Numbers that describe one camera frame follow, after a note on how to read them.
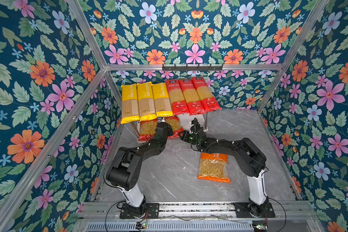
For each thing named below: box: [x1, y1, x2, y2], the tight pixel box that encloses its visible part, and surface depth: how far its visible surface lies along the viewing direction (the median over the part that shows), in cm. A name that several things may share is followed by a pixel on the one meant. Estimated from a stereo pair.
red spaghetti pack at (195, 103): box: [178, 77, 207, 116], surface depth 77 cm
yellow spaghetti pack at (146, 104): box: [136, 81, 159, 122], surface depth 75 cm
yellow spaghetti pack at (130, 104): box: [120, 83, 141, 125], surface depth 74 cm
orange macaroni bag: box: [197, 152, 232, 183], surface depth 88 cm
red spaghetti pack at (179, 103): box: [165, 79, 190, 116], surface depth 76 cm
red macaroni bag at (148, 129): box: [138, 118, 159, 141], surface depth 95 cm
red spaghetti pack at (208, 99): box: [191, 76, 223, 113], surface depth 77 cm
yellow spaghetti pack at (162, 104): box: [150, 82, 174, 118], surface depth 77 cm
